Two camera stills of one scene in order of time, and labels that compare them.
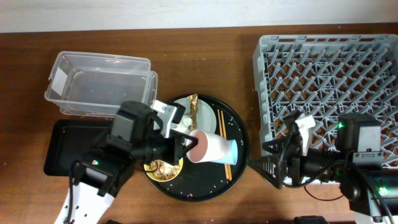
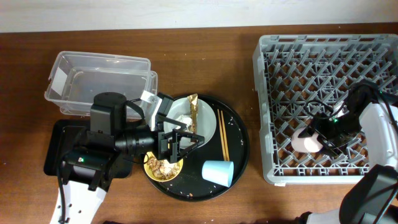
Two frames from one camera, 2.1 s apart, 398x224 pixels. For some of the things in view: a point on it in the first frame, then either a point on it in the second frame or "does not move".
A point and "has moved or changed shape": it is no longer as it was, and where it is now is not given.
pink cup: x=210 y=147 has moved or changed shape
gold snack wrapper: x=193 y=106 does not move
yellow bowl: x=162 y=171 does not move
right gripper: x=295 y=156 -> x=334 y=147
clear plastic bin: x=97 y=84 does not move
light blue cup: x=220 y=149 -> x=219 y=172
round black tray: x=199 y=181 does not move
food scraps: x=161 y=170 does not move
